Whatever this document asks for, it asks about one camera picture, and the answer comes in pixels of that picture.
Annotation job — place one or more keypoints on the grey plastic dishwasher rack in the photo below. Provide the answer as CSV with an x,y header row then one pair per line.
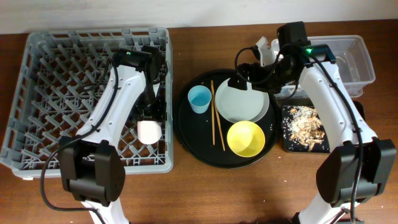
x,y
50,101

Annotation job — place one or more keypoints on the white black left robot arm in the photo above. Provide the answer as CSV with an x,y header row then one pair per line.
x,y
90,166

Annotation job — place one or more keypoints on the clear plastic waste bin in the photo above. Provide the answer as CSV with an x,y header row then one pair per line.
x,y
353,60

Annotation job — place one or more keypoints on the peanut shell food scraps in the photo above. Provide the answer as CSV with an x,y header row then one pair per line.
x,y
307,127

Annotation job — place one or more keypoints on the round black serving tray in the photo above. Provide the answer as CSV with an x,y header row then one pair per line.
x,y
195,133

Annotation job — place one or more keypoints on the left wooden chopstick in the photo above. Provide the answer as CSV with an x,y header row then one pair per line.
x,y
212,112

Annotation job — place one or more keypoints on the light blue plastic cup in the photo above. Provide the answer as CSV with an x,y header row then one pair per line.
x,y
199,98

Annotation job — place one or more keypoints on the black rectangular waste tray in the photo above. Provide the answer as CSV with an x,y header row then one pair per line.
x,y
293,145

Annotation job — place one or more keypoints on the pink plastic cup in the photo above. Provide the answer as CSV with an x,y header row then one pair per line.
x,y
148,132

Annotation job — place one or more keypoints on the right wooden chopstick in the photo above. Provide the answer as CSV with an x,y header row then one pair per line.
x,y
218,121

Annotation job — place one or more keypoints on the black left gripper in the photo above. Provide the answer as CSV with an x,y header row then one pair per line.
x,y
159,111

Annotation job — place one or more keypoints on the wooden chopstick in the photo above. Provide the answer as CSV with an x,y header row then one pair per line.
x,y
218,121
212,112

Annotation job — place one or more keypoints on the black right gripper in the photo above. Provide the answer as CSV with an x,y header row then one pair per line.
x,y
257,68

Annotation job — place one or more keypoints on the grey round plate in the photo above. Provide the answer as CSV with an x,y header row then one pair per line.
x,y
236,105

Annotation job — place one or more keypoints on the yellow bowl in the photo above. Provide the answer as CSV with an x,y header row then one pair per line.
x,y
246,139

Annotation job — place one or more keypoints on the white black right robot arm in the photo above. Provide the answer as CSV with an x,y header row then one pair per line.
x,y
359,163

